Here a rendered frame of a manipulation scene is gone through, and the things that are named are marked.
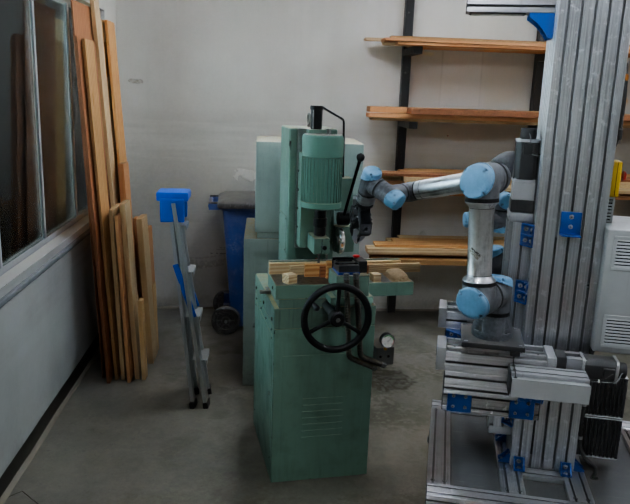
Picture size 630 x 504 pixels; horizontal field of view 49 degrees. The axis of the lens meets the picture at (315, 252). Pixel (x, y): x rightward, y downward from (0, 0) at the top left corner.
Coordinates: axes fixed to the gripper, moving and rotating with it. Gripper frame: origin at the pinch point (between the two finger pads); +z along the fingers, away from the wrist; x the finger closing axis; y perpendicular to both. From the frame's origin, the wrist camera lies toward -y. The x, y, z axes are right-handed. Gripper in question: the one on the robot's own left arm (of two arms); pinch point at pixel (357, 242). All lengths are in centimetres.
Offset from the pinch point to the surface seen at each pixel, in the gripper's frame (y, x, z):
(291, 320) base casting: -15.7, 26.5, 29.4
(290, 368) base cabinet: -27, 26, 48
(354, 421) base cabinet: -40, -3, 71
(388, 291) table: -10.1, -15.3, 19.6
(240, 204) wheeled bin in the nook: 154, 26, 107
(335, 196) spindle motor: 18.0, 7.2, -9.6
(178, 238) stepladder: 63, 70, 54
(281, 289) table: -8.8, 31.0, 17.7
